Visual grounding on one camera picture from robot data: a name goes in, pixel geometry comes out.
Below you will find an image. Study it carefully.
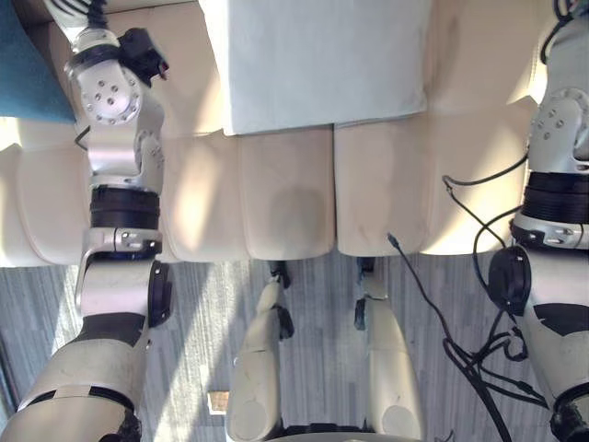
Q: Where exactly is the small wooden block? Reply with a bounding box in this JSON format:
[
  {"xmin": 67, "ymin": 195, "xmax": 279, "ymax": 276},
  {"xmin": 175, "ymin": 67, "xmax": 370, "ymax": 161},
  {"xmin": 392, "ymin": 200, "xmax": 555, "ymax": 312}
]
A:
[{"xmin": 208, "ymin": 390, "xmax": 231, "ymax": 413}]

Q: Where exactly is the looped black cable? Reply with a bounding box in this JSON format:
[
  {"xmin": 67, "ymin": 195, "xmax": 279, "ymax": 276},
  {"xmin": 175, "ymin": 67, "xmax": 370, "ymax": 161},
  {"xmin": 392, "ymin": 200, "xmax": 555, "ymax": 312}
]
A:
[{"xmin": 441, "ymin": 156, "xmax": 553, "ymax": 411}]

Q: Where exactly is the white square cushion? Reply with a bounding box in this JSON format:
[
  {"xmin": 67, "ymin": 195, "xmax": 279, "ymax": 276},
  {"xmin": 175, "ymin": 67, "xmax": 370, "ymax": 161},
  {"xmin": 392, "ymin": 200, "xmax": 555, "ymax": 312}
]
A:
[{"xmin": 198, "ymin": 0, "xmax": 430, "ymax": 137}]

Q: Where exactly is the cream leather sofa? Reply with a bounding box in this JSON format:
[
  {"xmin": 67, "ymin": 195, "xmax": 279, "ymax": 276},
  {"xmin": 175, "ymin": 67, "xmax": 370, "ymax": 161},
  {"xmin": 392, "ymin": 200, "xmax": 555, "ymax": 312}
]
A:
[{"xmin": 0, "ymin": 0, "xmax": 589, "ymax": 269}]

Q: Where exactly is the silver left robot leg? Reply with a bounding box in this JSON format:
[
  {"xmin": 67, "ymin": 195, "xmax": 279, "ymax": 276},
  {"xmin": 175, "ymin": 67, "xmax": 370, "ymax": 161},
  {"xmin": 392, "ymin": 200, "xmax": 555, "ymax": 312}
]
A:
[{"xmin": 225, "ymin": 260, "xmax": 295, "ymax": 442}]

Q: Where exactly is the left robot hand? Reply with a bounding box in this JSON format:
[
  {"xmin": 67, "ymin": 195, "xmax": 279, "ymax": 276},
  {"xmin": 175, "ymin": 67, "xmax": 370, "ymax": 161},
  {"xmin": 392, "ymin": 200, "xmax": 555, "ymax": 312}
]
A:
[{"xmin": 44, "ymin": 0, "xmax": 110, "ymax": 34}]

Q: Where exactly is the teal cushion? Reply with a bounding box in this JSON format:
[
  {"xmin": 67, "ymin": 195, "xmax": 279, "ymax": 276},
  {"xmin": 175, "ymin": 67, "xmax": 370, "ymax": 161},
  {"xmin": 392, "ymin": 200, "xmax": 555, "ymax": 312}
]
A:
[{"xmin": 0, "ymin": 0, "xmax": 77, "ymax": 124}]

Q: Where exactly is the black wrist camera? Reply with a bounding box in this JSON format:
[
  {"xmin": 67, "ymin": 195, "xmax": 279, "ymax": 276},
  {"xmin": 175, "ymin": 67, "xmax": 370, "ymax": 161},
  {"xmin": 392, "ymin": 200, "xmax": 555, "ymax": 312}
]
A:
[{"xmin": 116, "ymin": 27, "xmax": 171, "ymax": 89}]

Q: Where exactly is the silver robot leg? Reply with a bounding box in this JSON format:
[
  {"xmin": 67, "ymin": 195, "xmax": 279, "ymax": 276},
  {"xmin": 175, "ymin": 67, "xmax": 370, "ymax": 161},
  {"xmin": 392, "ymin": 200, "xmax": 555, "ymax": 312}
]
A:
[
  {"xmin": 225, "ymin": 260, "xmax": 295, "ymax": 442},
  {"xmin": 352, "ymin": 256, "xmax": 425, "ymax": 442}
]

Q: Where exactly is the long black cable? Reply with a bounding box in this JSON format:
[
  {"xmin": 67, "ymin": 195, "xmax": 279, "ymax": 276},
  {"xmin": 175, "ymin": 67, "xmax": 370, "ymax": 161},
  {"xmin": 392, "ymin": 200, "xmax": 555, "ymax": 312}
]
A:
[{"xmin": 386, "ymin": 232, "xmax": 513, "ymax": 442}]

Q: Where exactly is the silver right robot leg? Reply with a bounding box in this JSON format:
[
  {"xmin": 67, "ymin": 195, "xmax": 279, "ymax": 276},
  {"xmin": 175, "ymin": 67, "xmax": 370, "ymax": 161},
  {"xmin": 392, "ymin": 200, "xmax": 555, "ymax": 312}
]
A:
[{"xmin": 352, "ymin": 256, "xmax": 425, "ymax": 442}]

